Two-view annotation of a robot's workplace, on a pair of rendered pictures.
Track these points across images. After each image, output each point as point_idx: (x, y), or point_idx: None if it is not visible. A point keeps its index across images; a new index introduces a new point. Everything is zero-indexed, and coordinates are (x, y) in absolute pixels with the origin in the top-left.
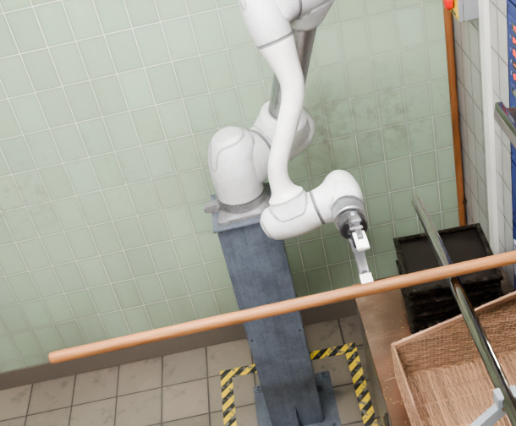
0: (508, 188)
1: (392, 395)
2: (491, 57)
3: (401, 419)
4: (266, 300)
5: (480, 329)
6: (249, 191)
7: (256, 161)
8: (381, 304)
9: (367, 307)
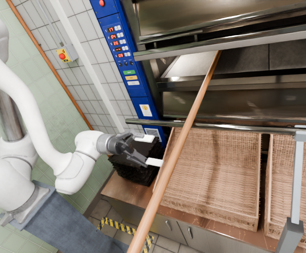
0: (128, 115)
1: (165, 211)
2: (94, 69)
3: (180, 215)
4: (75, 234)
5: (240, 124)
6: (27, 189)
7: (19, 169)
8: (119, 188)
9: (116, 194)
